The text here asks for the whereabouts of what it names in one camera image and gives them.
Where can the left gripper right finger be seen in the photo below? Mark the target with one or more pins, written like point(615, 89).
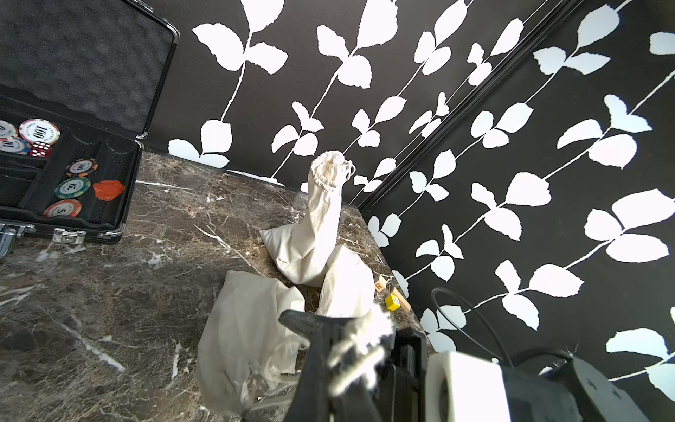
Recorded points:
point(400, 395)

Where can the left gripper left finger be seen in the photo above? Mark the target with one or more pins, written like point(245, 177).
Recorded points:
point(312, 401)

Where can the tall white cloth bag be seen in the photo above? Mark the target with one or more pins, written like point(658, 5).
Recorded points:
point(301, 250)

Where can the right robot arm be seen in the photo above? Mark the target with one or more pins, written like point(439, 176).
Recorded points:
point(538, 384)

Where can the long wooden block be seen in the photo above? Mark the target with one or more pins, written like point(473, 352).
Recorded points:
point(401, 299)

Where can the yellow dice cube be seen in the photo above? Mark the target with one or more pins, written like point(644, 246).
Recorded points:
point(392, 302)

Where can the small wooden cube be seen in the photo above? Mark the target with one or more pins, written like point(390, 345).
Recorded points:
point(380, 283)

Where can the red guitar pick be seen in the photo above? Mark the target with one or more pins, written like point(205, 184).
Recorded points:
point(108, 190)

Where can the poker chips in slot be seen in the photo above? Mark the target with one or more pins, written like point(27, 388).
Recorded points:
point(69, 191)

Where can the white poker chips pile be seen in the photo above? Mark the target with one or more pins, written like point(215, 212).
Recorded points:
point(34, 137)

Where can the black poker chip case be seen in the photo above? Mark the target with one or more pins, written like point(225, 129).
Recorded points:
point(96, 69)

